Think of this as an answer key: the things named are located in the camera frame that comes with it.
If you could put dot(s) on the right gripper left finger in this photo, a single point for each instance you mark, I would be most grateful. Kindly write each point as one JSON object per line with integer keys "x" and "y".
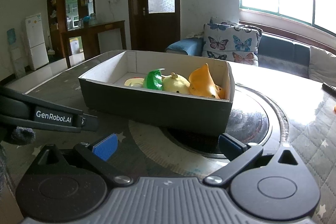
{"x": 94, "y": 157}

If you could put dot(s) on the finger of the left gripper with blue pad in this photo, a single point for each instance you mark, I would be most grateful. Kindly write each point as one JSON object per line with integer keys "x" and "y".
{"x": 89, "y": 122}

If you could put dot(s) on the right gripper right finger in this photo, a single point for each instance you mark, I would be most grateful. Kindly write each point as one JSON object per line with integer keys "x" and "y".
{"x": 241, "y": 156}

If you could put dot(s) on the yellow round toy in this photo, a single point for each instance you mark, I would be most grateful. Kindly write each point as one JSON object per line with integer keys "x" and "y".
{"x": 134, "y": 82}

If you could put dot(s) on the green toy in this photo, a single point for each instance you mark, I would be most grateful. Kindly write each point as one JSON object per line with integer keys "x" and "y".
{"x": 153, "y": 80}

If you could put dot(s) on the orange plastic dinosaur toy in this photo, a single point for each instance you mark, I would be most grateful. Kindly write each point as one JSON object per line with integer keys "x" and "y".
{"x": 202, "y": 84}

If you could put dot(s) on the yellow plush chick toy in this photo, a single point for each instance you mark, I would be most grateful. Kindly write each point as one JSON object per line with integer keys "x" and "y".
{"x": 175, "y": 83}

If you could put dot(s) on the grey knitted glove hand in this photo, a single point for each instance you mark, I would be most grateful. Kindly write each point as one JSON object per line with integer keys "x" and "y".
{"x": 13, "y": 135}

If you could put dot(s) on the round black induction cooktop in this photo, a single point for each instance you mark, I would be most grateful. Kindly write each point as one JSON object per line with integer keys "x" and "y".
{"x": 254, "y": 118}

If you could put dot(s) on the white refrigerator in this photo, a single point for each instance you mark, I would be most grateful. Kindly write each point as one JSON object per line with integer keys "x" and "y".
{"x": 35, "y": 42}

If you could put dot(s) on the white lined cardboard box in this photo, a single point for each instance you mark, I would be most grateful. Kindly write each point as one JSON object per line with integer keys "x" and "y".
{"x": 103, "y": 89}

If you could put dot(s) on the black remote control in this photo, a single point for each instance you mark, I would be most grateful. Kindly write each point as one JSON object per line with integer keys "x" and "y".
{"x": 329, "y": 89}

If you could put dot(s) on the dark wooden cabinet shelf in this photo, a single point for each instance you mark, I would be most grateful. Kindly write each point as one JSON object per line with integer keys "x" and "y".
{"x": 69, "y": 19}

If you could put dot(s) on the butterfly print pillow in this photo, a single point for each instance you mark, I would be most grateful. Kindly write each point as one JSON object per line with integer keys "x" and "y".
{"x": 237, "y": 43}

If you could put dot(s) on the blue sofa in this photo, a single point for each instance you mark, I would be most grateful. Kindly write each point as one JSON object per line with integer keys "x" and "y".
{"x": 274, "y": 52}

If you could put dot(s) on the grey sofa cushion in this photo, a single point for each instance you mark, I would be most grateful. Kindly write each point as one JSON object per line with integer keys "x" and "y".
{"x": 322, "y": 66}

